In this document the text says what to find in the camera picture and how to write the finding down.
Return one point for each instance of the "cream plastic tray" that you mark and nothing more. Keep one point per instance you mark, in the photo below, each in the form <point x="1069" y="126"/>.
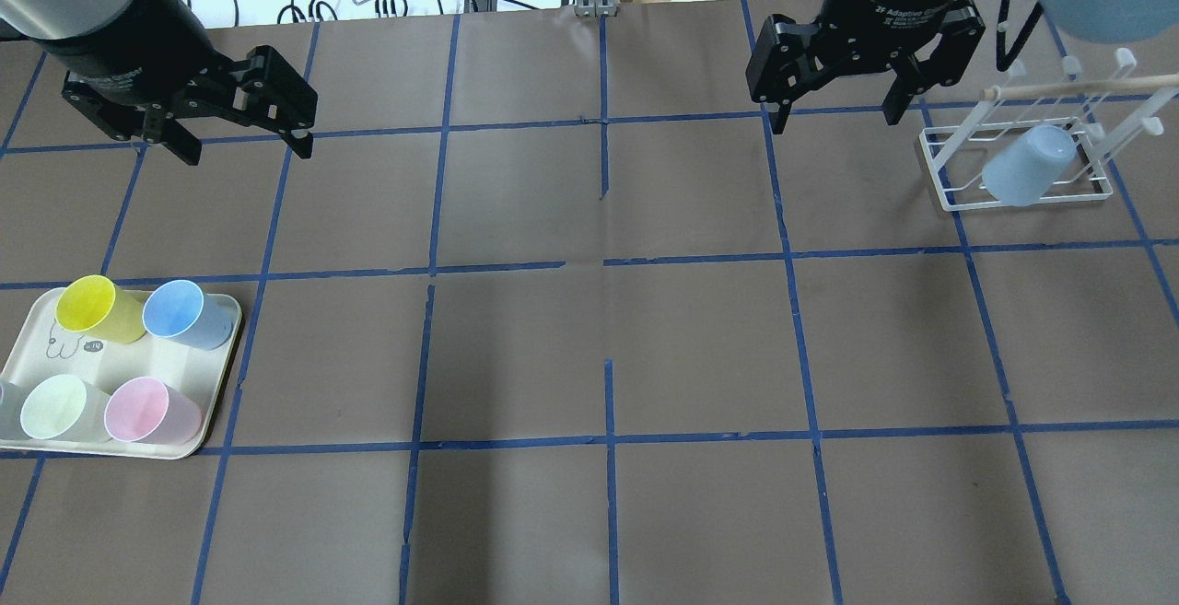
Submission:
<point x="41" y="350"/>

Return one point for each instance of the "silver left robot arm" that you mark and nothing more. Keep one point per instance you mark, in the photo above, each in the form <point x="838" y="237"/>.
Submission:
<point x="39" y="20"/>

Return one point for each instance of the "pale green plastic cup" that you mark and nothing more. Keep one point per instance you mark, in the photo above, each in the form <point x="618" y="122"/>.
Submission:
<point x="64" y="407"/>

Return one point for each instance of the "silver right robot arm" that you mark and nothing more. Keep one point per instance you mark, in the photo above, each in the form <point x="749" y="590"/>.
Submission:
<point x="1097" y="21"/>

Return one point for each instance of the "white wire cup rack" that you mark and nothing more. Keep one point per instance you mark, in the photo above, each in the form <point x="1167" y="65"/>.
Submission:
<point x="1103" y="113"/>

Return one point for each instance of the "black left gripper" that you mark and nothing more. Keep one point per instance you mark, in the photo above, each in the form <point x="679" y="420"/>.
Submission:
<point x="127" y="45"/>

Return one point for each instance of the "pink plastic cup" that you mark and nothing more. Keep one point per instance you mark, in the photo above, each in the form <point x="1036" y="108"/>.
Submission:
<point x="147" y="410"/>

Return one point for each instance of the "light blue plastic cup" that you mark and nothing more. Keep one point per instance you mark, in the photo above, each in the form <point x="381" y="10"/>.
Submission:
<point x="1022" y="173"/>

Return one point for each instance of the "yellow plastic cup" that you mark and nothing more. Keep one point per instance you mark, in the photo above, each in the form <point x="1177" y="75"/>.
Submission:
<point x="95" y="306"/>

